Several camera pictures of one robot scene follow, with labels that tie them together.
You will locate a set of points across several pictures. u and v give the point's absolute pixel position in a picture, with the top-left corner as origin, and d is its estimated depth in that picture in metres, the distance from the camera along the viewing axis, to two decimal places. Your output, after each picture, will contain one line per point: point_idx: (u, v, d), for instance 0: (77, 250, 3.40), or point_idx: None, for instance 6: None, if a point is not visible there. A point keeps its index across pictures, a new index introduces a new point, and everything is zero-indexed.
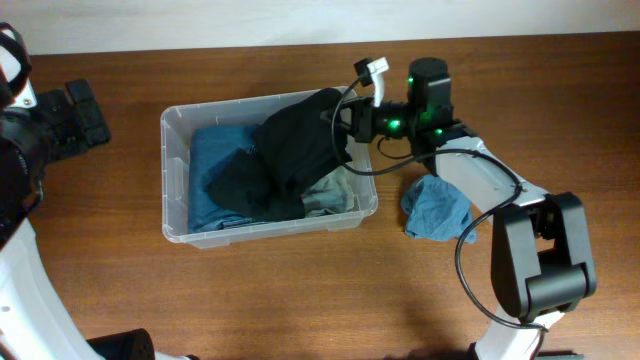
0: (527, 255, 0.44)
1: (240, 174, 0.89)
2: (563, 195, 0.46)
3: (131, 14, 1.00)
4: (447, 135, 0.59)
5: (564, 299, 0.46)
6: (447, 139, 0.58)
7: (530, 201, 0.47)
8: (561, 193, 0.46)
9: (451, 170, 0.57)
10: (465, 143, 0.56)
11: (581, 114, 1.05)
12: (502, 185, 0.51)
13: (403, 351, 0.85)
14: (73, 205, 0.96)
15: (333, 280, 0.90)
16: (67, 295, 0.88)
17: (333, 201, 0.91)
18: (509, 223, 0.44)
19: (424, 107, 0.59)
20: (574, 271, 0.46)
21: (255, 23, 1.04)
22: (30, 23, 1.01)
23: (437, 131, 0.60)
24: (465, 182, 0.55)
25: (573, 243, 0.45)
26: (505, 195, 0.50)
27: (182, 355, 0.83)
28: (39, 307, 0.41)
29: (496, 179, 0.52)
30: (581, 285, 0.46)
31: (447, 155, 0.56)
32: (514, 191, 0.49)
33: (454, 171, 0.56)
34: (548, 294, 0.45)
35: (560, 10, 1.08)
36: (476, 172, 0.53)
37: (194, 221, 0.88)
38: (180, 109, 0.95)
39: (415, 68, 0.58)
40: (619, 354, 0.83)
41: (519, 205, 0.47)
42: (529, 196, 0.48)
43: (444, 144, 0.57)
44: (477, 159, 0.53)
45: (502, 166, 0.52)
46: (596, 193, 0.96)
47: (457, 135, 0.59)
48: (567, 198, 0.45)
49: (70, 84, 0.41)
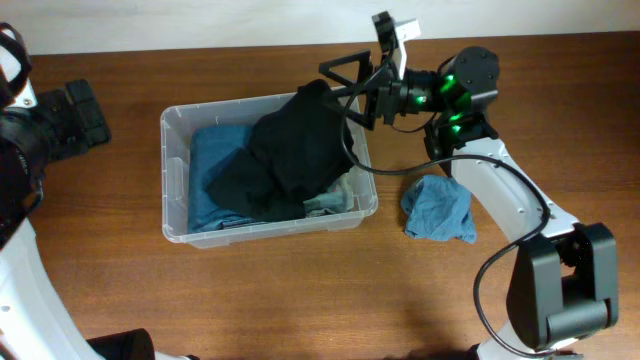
0: (550, 289, 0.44)
1: (238, 173, 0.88)
2: (591, 226, 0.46)
3: (131, 14, 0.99)
4: (465, 137, 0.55)
5: (583, 330, 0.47)
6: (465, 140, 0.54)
7: (559, 230, 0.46)
8: (591, 224, 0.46)
9: (469, 177, 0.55)
10: (484, 148, 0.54)
11: (583, 115, 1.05)
12: (529, 205, 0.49)
13: (402, 351, 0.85)
14: (73, 205, 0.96)
15: (333, 280, 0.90)
16: (68, 294, 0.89)
17: (333, 201, 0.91)
18: (536, 258, 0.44)
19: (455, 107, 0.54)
20: (593, 303, 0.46)
21: (255, 23, 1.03)
22: (30, 22, 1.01)
23: (456, 128, 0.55)
24: (486, 193, 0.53)
25: (600, 276, 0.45)
26: (532, 219, 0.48)
27: (182, 354, 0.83)
28: (41, 307, 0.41)
29: (523, 197, 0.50)
30: (602, 316, 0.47)
31: (465, 161, 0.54)
32: (542, 218, 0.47)
33: (474, 178, 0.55)
34: (566, 325, 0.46)
35: (563, 9, 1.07)
36: (500, 185, 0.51)
37: (194, 221, 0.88)
38: (180, 109, 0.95)
39: (461, 66, 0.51)
40: (620, 355, 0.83)
41: (547, 236, 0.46)
42: (557, 224, 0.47)
43: (462, 147, 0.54)
44: (500, 169, 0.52)
45: (529, 182, 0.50)
46: (598, 194, 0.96)
47: (475, 137, 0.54)
48: (596, 230, 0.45)
49: (70, 84, 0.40)
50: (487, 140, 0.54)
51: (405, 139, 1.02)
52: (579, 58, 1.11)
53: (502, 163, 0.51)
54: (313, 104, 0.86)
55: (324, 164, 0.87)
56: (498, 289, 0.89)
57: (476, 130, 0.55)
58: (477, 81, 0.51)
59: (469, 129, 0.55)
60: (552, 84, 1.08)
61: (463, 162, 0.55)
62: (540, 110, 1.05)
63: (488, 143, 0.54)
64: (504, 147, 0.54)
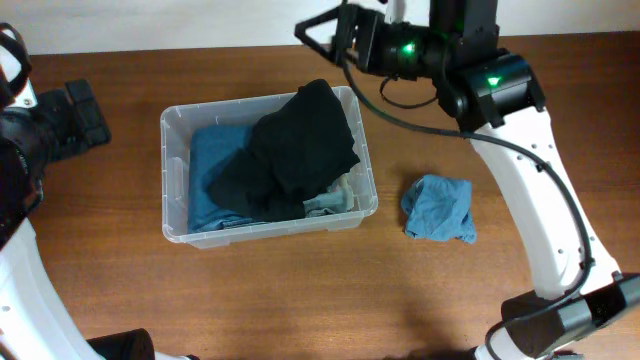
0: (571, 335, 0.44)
1: (239, 173, 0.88)
2: (630, 281, 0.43)
3: (131, 14, 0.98)
4: (500, 93, 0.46)
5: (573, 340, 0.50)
6: (500, 99, 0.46)
7: (595, 283, 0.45)
8: (631, 281, 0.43)
9: (498, 170, 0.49)
10: (528, 136, 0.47)
11: (586, 116, 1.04)
12: (570, 242, 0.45)
13: (403, 351, 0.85)
14: (73, 205, 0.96)
15: (333, 281, 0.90)
16: (69, 294, 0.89)
17: (333, 201, 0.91)
18: (569, 320, 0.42)
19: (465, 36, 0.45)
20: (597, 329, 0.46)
21: (256, 23, 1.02)
22: (28, 22, 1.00)
23: (490, 80, 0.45)
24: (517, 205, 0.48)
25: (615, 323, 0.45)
26: (570, 262, 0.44)
27: (182, 355, 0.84)
28: (41, 307, 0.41)
29: (566, 233, 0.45)
30: None
31: (499, 152, 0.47)
32: (582, 269, 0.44)
33: (505, 177, 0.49)
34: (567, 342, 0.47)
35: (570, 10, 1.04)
36: (541, 208, 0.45)
37: (194, 221, 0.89)
38: (180, 109, 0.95)
39: None
40: (620, 354, 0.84)
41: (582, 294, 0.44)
42: (593, 276, 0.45)
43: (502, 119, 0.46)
44: (545, 175, 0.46)
45: (576, 212, 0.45)
46: (598, 195, 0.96)
47: (516, 89, 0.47)
48: (634, 290, 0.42)
49: (70, 84, 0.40)
50: (532, 110, 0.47)
51: (406, 139, 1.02)
52: (585, 56, 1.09)
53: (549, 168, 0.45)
54: (319, 108, 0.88)
55: (327, 168, 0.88)
56: (498, 289, 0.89)
57: (518, 85, 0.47)
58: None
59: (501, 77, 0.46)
60: (557, 83, 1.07)
61: (497, 151, 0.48)
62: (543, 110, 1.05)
63: (537, 122, 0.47)
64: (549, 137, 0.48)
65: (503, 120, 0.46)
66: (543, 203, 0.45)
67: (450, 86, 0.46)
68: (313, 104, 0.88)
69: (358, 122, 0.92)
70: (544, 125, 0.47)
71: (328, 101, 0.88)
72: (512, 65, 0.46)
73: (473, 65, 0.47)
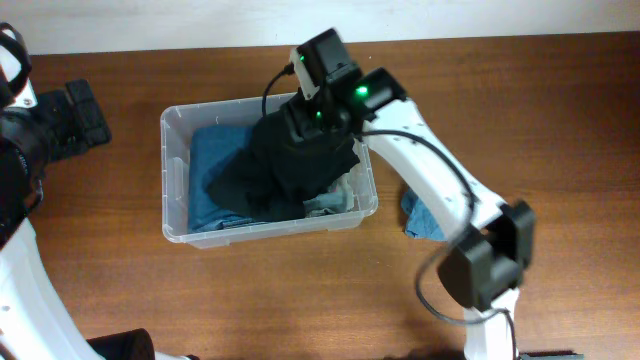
0: (484, 271, 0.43)
1: (240, 174, 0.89)
2: (513, 205, 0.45)
3: (132, 14, 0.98)
4: (373, 101, 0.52)
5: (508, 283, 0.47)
6: (374, 105, 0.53)
7: (488, 216, 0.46)
8: (512, 203, 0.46)
9: (390, 156, 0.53)
10: (398, 122, 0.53)
11: (587, 115, 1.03)
12: (454, 191, 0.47)
13: (403, 351, 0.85)
14: (72, 205, 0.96)
15: (333, 281, 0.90)
16: (68, 294, 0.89)
17: (333, 201, 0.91)
18: (470, 252, 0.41)
19: (327, 71, 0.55)
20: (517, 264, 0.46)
21: (256, 23, 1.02)
22: (27, 22, 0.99)
23: (360, 92, 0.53)
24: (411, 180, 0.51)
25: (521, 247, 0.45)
26: (458, 207, 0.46)
27: (182, 355, 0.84)
28: (41, 307, 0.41)
29: (450, 183, 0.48)
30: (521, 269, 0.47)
31: (381, 142, 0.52)
32: (470, 204, 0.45)
33: (397, 160, 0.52)
34: (495, 288, 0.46)
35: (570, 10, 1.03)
36: (422, 171, 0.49)
37: (194, 221, 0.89)
38: (180, 109, 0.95)
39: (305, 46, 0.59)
40: (618, 354, 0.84)
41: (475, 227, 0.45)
42: (484, 210, 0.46)
43: (376, 117, 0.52)
44: (421, 145, 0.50)
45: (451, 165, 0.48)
46: (599, 195, 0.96)
47: (384, 95, 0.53)
48: (517, 210, 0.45)
49: (70, 84, 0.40)
50: (398, 102, 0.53)
51: None
52: (584, 57, 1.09)
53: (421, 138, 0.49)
54: None
55: (326, 167, 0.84)
56: None
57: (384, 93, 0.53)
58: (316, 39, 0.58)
59: (370, 90, 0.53)
60: (557, 84, 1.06)
61: (379, 141, 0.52)
62: (543, 109, 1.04)
63: (404, 109, 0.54)
64: (416, 117, 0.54)
65: (376, 115, 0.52)
66: (422, 165, 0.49)
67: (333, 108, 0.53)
68: None
69: None
70: (409, 111, 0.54)
71: None
72: (375, 80, 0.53)
73: (345, 85, 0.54)
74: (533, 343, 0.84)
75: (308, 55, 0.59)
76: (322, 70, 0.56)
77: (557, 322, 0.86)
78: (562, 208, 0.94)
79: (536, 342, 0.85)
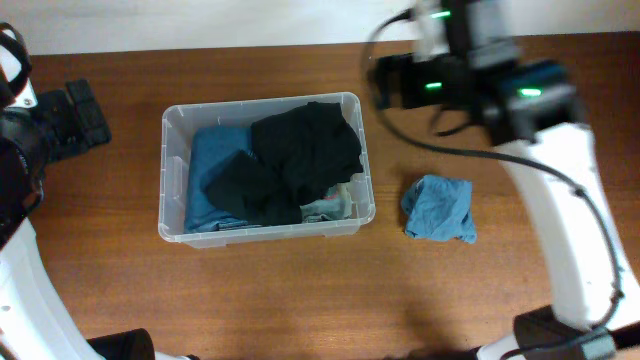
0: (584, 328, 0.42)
1: (240, 176, 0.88)
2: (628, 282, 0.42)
3: (132, 15, 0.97)
4: (532, 104, 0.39)
5: None
6: (533, 110, 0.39)
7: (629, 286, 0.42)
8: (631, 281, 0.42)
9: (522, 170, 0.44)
10: (565, 157, 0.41)
11: None
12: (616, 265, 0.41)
13: (403, 351, 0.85)
14: (72, 205, 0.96)
15: (333, 281, 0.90)
16: (69, 294, 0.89)
17: (331, 207, 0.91)
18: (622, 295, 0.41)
19: (474, 47, 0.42)
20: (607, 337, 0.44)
21: (256, 23, 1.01)
22: (26, 22, 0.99)
23: (532, 89, 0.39)
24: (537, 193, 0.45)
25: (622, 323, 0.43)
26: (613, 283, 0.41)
27: (183, 355, 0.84)
28: (41, 307, 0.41)
29: (594, 244, 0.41)
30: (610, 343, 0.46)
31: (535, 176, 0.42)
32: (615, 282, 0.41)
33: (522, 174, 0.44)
34: None
35: (567, 12, 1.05)
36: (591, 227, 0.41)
37: (190, 221, 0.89)
38: (182, 109, 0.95)
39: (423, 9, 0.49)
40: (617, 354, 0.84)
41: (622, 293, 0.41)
42: (603, 283, 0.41)
43: (523, 124, 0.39)
44: (581, 200, 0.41)
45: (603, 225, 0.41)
46: None
47: (549, 96, 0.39)
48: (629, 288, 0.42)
49: (71, 84, 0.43)
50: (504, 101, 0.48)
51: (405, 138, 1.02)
52: (578, 59, 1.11)
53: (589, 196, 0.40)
54: (321, 119, 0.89)
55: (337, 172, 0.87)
56: (498, 290, 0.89)
57: (561, 88, 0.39)
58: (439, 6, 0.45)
59: (525, 88, 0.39)
60: None
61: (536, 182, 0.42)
62: None
63: (555, 135, 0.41)
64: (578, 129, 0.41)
65: (538, 140, 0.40)
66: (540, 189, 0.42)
67: (482, 96, 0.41)
68: (317, 111, 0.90)
69: (358, 130, 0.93)
70: (580, 144, 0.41)
71: (329, 111, 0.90)
72: (541, 70, 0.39)
73: (496, 71, 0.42)
74: None
75: (453, 22, 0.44)
76: (460, 45, 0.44)
77: None
78: None
79: None
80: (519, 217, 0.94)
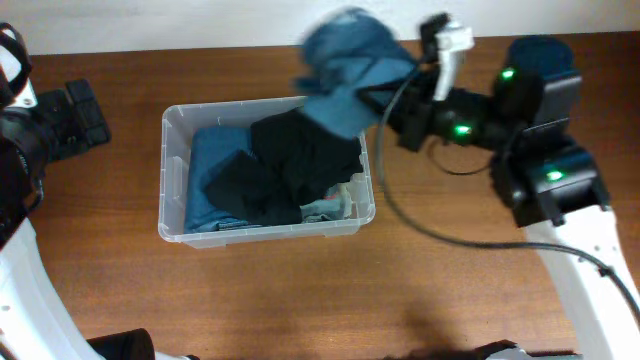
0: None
1: (239, 175, 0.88)
2: None
3: (132, 14, 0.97)
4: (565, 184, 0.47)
5: None
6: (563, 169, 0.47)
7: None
8: None
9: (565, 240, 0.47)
10: (590, 238, 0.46)
11: (584, 118, 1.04)
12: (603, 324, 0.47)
13: (403, 352, 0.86)
14: (72, 205, 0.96)
15: (333, 281, 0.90)
16: (69, 294, 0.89)
17: (331, 207, 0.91)
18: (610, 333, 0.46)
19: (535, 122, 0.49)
20: None
21: (256, 23, 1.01)
22: (26, 21, 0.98)
23: (554, 174, 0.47)
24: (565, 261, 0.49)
25: None
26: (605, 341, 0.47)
27: (182, 355, 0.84)
28: (39, 307, 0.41)
29: (626, 334, 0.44)
30: None
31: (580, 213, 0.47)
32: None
33: (549, 253, 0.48)
34: None
35: (570, 11, 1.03)
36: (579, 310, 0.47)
37: (190, 221, 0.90)
38: (182, 109, 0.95)
39: (542, 110, 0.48)
40: None
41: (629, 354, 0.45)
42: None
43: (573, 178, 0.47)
44: (606, 278, 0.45)
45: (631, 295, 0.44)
46: None
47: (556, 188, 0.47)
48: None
49: (71, 84, 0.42)
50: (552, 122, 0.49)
51: None
52: (582, 57, 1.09)
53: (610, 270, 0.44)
54: None
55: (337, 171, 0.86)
56: (497, 290, 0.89)
57: (586, 174, 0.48)
58: (552, 112, 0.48)
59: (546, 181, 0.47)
60: None
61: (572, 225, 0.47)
62: None
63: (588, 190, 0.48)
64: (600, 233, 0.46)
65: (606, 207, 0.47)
66: (585, 239, 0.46)
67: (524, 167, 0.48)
68: None
69: None
70: (607, 224, 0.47)
71: None
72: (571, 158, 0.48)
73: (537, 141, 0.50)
74: (532, 343, 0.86)
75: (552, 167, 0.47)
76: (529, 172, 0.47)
77: (557, 322, 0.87)
78: None
79: (534, 342, 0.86)
80: None
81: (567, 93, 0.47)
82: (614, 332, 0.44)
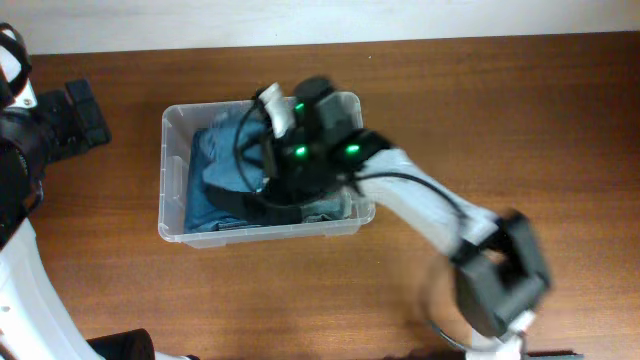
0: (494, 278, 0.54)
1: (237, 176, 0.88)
2: (510, 220, 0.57)
3: (131, 14, 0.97)
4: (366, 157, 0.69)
5: (522, 308, 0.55)
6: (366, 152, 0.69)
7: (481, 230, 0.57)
8: (509, 222, 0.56)
9: (381, 186, 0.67)
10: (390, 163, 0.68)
11: (585, 117, 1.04)
12: (442, 215, 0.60)
13: (403, 351, 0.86)
14: (72, 205, 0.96)
15: (333, 280, 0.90)
16: (69, 294, 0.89)
17: (331, 206, 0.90)
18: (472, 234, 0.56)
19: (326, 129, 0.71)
20: (530, 281, 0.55)
21: (256, 22, 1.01)
22: (26, 21, 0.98)
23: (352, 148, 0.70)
24: (393, 201, 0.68)
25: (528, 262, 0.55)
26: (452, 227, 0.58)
27: (183, 355, 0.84)
28: (40, 307, 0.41)
29: (443, 214, 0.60)
30: (534, 294, 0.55)
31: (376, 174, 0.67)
32: (466, 221, 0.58)
33: (373, 182, 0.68)
34: (517, 306, 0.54)
35: (571, 10, 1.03)
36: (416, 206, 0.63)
37: (190, 220, 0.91)
38: (182, 109, 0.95)
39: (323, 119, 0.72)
40: (615, 353, 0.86)
41: (474, 237, 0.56)
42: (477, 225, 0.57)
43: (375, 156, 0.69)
44: (411, 182, 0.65)
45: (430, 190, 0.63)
46: (595, 196, 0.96)
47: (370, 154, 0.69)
48: (511, 225, 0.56)
49: (71, 85, 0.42)
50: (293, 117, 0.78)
51: None
52: (584, 55, 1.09)
53: (409, 176, 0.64)
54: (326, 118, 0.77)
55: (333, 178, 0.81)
56: None
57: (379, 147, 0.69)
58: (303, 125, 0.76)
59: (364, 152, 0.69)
60: (556, 85, 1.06)
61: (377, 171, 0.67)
62: (542, 110, 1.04)
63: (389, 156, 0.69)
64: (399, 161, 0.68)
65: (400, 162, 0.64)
66: (388, 165, 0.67)
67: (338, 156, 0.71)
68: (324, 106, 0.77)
69: None
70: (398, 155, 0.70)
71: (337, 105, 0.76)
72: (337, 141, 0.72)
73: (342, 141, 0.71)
74: (532, 343, 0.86)
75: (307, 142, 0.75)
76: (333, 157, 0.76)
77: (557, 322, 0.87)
78: (561, 208, 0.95)
79: (535, 342, 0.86)
80: None
81: (334, 107, 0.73)
82: (434, 218, 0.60)
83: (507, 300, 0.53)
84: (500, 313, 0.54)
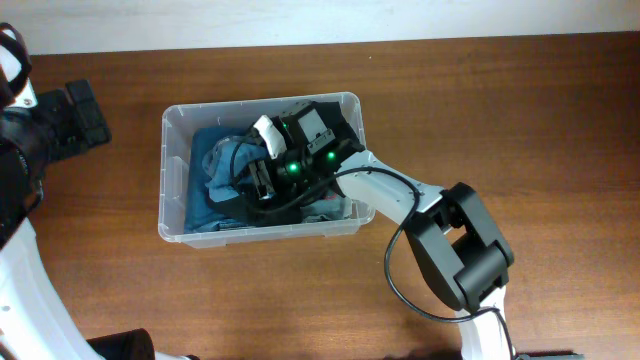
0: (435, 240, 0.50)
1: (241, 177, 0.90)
2: (456, 189, 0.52)
3: (131, 14, 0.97)
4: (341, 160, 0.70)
5: (485, 281, 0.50)
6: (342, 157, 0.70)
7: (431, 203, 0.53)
8: (454, 188, 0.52)
9: (349, 182, 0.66)
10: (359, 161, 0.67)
11: (585, 117, 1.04)
12: (403, 195, 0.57)
13: (403, 351, 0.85)
14: (71, 205, 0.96)
15: (333, 280, 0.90)
16: (69, 294, 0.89)
17: (330, 207, 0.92)
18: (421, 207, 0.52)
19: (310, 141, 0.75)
20: (492, 254, 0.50)
21: (256, 23, 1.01)
22: (27, 21, 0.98)
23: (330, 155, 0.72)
24: (363, 197, 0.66)
25: (478, 225, 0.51)
26: (407, 203, 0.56)
27: (182, 355, 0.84)
28: (40, 306, 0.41)
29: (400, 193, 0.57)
30: (494, 263, 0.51)
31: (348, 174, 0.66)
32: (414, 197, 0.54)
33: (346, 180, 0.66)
34: (479, 278, 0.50)
35: (570, 10, 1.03)
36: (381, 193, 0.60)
37: (191, 221, 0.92)
38: (182, 109, 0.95)
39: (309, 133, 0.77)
40: (616, 353, 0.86)
41: (422, 211, 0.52)
42: (428, 198, 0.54)
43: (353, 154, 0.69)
44: (372, 173, 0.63)
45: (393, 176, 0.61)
46: (595, 196, 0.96)
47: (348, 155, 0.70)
48: (460, 191, 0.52)
49: (71, 85, 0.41)
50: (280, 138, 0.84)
51: (405, 137, 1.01)
52: (583, 56, 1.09)
53: (373, 168, 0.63)
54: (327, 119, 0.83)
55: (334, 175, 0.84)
56: None
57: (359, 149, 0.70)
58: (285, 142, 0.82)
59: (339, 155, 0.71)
60: (556, 85, 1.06)
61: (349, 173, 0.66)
62: (542, 110, 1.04)
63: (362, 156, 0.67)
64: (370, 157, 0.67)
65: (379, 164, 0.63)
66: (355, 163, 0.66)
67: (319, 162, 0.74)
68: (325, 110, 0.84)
69: (358, 130, 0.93)
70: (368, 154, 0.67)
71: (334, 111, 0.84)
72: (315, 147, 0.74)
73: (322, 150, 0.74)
74: (532, 343, 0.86)
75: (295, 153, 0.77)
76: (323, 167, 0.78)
77: (557, 322, 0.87)
78: (561, 208, 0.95)
79: (535, 341, 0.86)
80: (520, 217, 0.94)
81: (314, 118, 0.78)
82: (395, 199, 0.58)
83: (466, 272, 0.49)
84: (461, 287, 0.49)
